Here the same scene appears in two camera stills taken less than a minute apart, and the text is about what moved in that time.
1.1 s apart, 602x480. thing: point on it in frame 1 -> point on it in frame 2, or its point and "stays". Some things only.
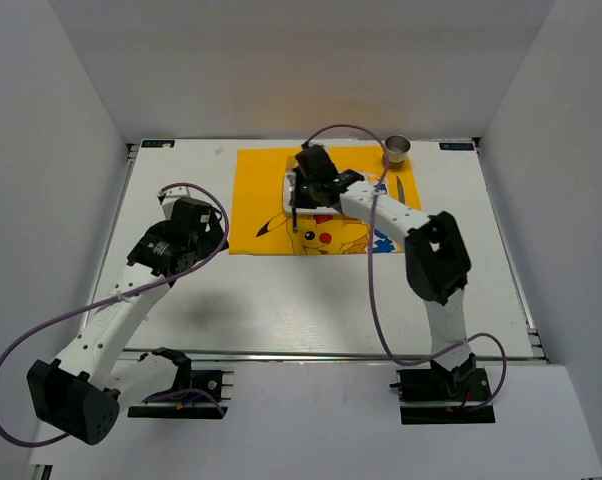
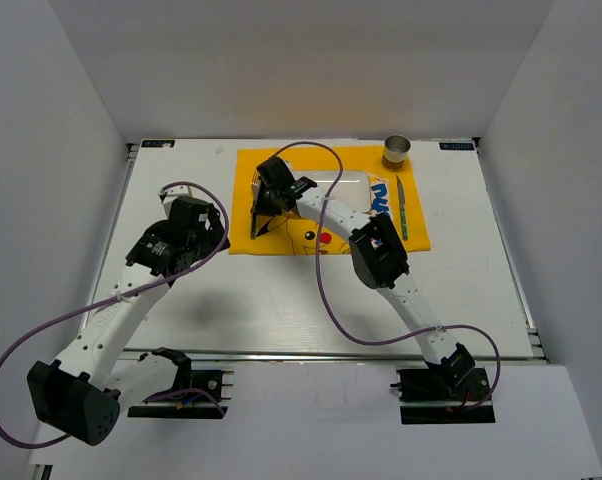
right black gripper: x=299 y=199 -> x=262 y=207
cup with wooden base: x=396 y=147 stays
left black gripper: x=212 y=237 stays
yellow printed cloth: x=261 y=225 stays
